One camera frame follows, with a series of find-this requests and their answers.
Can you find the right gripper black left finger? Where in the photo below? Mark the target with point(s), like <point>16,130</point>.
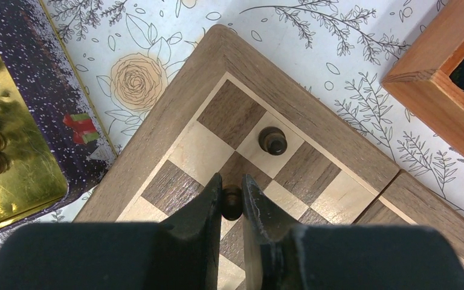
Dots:
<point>180,252</point>

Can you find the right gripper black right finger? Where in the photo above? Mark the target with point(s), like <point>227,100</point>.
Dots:
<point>282,253</point>

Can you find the dark chess pawn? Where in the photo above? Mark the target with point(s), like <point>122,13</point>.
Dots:
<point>273,141</point>
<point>231,202</point>

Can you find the gold tin box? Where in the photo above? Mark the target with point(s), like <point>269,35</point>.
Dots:
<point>57,147</point>

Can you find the dark chess pawn on board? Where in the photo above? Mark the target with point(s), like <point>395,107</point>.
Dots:
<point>273,141</point>

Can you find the wooden chessboard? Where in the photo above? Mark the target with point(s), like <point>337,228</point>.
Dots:
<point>208,119</point>

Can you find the floral tablecloth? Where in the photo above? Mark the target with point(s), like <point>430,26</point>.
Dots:
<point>338,51</point>

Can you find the orange wooden compartment tray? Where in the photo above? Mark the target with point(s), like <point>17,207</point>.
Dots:
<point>420,80</point>

